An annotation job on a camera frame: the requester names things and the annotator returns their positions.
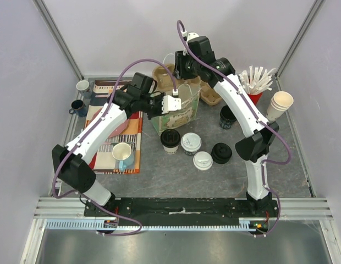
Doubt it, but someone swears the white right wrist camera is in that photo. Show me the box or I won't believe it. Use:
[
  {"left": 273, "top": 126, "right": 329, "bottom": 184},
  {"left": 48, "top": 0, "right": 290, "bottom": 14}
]
[{"left": 181, "top": 30, "right": 199, "bottom": 43}]

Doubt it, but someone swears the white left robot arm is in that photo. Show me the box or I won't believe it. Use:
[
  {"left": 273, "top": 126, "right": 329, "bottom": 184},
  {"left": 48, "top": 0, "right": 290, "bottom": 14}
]
[{"left": 52, "top": 73, "right": 164, "bottom": 216}]

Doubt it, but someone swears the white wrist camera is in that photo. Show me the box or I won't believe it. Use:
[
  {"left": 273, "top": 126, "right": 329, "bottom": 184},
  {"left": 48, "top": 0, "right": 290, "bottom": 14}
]
[
  {"left": 181, "top": 30, "right": 199, "bottom": 43},
  {"left": 162, "top": 91, "right": 182, "bottom": 114}
]

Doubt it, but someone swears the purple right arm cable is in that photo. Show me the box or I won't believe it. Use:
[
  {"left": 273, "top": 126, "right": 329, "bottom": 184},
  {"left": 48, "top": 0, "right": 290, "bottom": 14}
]
[{"left": 177, "top": 19, "right": 293, "bottom": 238}]

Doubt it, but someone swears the aluminium frame post right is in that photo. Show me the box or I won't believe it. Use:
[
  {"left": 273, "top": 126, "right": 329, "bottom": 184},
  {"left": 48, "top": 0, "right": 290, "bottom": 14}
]
[{"left": 274, "top": 0, "right": 325, "bottom": 80}]

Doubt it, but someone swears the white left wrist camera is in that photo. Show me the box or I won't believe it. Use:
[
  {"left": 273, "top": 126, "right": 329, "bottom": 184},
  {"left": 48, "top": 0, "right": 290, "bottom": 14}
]
[{"left": 162, "top": 91, "right": 182, "bottom": 114}]

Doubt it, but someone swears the grey ceramic mug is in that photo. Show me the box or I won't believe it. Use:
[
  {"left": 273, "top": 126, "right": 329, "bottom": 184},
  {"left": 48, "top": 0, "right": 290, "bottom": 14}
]
[{"left": 76, "top": 80, "right": 93, "bottom": 99}]

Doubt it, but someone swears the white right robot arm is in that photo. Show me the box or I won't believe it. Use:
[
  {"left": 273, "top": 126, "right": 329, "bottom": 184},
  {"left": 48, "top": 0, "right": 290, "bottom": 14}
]
[{"left": 174, "top": 32, "right": 279, "bottom": 217}]

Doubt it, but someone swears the white paper cup stack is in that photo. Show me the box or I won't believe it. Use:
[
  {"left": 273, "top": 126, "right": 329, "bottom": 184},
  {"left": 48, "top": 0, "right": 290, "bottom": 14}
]
[{"left": 266, "top": 91, "right": 294, "bottom": 122}]

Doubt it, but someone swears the colourful patterned placemat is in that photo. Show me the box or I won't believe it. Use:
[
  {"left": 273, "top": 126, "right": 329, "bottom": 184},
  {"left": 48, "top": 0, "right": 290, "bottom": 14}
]
[{"left": 88, "top": 80, "right": 143, "bottom": 174}]

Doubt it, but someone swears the light blue ceramic mug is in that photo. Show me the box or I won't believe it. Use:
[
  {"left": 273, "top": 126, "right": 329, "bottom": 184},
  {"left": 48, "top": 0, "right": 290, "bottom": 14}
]
[{"left": 112, "top": 142, "right": 135, "bottom": 172}]

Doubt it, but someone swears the aluminium frame post left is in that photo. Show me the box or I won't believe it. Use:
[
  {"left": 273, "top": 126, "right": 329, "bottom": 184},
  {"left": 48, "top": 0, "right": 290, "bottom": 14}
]
[{"left": 33, "top": 0, "right": 84, "bottom": 80}]

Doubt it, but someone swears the white wrapped straws bundle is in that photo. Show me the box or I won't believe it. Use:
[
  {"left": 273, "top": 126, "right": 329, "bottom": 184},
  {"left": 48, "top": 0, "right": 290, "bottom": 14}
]
[{"left": 239, "top": 66, "right": 275, "bottom": 95}]

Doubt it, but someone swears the green patterned paper bag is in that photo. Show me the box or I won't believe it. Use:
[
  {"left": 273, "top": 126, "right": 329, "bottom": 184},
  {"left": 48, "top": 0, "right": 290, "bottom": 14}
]
[{"left": 151, "top": 84, "right": 201, "bottom": 134}]

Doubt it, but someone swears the white slotted cable duct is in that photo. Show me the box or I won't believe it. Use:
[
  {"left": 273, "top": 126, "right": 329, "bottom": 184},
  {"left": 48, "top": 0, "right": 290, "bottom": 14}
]
[{"left": 45, "top": 219, "right": 263, "bottom": 232}]

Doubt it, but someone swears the white plastic cup lid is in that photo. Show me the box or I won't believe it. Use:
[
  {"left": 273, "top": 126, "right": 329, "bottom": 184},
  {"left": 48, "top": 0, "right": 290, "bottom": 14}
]
[{"left": 181, "top": 133, "right": 202, "bottom": 152}]

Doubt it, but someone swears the red ribbed paper cup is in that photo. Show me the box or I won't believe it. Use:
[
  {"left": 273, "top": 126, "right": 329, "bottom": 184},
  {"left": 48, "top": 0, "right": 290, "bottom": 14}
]
[{"left": 248, "top": 92, "right": 262, "bottom": 105}]

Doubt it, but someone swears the white lid stack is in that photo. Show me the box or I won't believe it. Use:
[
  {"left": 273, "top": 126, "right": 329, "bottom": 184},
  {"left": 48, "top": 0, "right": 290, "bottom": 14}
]
[{"left": 193, "top": 151, "right": 213, "bottom": 171}]

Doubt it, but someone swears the brown pulp cup carrier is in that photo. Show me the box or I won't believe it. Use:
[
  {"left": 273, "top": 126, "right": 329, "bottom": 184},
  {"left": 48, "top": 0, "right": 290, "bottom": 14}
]
[{"left": 152, "top": 66, "right": 201, "bottom": 92}]

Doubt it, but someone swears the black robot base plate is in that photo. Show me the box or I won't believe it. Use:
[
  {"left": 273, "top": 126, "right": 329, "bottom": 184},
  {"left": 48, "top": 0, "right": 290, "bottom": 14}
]
[{"left": 84, "top": 196, "right": 280, "bottom": 228}]

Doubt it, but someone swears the black paper cup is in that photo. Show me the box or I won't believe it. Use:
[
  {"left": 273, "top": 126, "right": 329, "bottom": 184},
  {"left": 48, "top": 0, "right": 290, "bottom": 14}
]
[
  {"left": 183, "top": 147, "right": 199, "bottom": 156},
  {"left": 219, "top": 105, "right": 237, "bottom": 129}
]

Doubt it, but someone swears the black plastic lid stack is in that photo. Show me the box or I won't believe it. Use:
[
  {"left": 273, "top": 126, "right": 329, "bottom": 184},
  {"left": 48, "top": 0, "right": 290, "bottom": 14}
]
[{"left": 211, "top": 142, "right": 233, "bottom": 164}]

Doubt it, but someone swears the dark blue ceramic mug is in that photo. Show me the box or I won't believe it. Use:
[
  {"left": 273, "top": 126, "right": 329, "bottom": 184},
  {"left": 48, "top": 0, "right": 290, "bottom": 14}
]
[{"left": 68, "top": 100, "right": 87, "bottom": 117}]

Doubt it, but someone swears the pink dotted plate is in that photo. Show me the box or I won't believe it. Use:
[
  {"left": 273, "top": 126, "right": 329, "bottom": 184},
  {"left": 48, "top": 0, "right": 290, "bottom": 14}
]
[{"left": 85, "top": 106, "right": 129, "bottom": 138}]

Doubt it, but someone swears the aluminium frame post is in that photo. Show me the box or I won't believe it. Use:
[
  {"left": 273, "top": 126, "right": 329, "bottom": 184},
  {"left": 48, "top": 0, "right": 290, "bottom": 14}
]
[
  {"left": 33, "top": 0, "right": 84, "bottom": 80},
  {"left": 274, "top": 0, "right": 325, "bottom": 80}
]

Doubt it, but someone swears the black plastic cup lid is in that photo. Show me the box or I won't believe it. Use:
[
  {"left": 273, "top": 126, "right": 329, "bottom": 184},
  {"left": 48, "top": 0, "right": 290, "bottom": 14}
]
[{"left": 160, "top": 129, "right": 181, "bottom": 148}]

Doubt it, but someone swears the brown pulp carrier stack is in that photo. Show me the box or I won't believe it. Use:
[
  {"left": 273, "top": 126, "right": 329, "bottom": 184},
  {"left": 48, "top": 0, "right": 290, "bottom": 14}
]
[{"left": 200, "top": 85, "right": 222, "bottom": 106}]

